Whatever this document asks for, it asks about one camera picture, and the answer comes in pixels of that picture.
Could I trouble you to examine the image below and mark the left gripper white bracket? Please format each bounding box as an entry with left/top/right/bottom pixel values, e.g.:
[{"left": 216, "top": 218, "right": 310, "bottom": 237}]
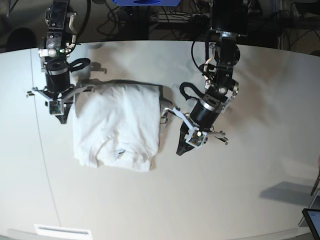
[{"left": 163, "top": 96, "right": 230, "bottom": 156}]

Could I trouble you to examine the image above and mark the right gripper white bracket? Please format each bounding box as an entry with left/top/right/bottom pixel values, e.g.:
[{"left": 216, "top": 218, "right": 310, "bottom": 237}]
[{"left": 26, "top": 66, "right": 96, "bottom": 125}]

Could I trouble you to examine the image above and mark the white T-shirt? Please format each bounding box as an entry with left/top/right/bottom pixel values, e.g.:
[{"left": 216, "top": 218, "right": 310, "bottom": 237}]
[{"left": 71, "top": 81, "right": 170, "bottom": 173}]

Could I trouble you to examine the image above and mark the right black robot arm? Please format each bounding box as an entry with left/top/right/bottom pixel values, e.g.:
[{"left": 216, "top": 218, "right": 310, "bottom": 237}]
[{"left": 27, "top": 0, "right": 95, "bottom": 105}]

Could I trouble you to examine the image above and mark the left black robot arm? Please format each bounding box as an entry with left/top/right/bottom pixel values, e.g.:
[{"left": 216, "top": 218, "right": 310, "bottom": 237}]
[{"left": 74, "top": 26, "right": 240, "bottom": 158}]

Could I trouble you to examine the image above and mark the white label strip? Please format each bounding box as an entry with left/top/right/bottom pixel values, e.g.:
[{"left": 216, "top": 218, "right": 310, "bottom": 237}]
[{"left": 34, "top": 224, "right": 92, "bottom": 240}]

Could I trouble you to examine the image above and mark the blue box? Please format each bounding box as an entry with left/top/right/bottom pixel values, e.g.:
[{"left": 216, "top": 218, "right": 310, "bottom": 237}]
[{"left": 112, "top": 0, "right": 180, "bottom": 7}]

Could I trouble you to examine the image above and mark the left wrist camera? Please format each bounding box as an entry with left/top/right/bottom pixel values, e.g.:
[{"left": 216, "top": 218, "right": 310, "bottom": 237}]
[{"left": 185, "top": 127, "right": 208, "bottom": 148}]

